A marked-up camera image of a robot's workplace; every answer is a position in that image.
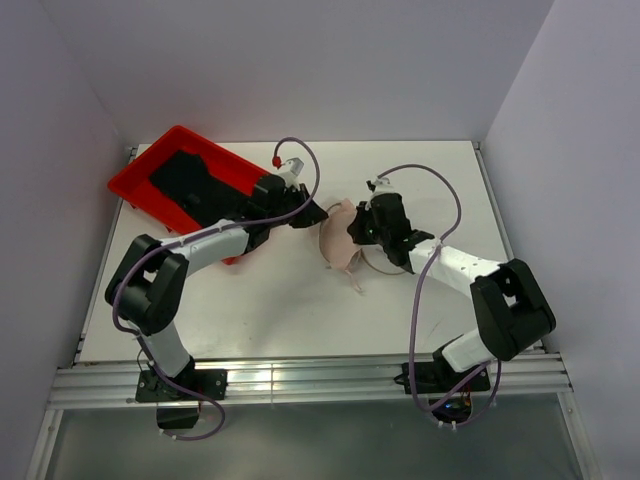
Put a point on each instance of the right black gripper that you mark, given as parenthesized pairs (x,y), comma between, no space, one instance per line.
(362,226)

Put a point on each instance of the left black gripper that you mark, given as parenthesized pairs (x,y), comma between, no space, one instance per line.
(301,204)

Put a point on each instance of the pink beige bra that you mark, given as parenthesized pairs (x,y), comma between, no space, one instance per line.
(336,245)

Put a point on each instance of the white mesh laundry bag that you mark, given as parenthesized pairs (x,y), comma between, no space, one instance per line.
(371,258)

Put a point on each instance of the black cloth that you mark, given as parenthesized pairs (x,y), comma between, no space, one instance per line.
(185,180)

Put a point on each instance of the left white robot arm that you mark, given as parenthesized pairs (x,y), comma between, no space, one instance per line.
(145,291)

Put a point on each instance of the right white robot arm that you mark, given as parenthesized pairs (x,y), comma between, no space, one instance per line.
(510,309)

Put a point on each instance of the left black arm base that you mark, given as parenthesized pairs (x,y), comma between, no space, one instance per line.
(151,389)

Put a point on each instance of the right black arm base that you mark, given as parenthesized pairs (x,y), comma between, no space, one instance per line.
(446,394)

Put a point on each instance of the red plastic tray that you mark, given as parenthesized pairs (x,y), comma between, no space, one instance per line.
(132,184)

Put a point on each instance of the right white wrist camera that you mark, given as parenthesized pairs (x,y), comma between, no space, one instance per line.
(380,186)

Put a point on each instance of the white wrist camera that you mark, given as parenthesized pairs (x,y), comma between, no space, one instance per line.
(289,171)
(380,186)

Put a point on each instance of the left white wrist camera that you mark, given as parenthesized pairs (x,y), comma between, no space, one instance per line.
(289,171)

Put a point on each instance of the aluminium mounting rail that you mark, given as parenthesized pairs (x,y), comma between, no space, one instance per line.
(315,380)

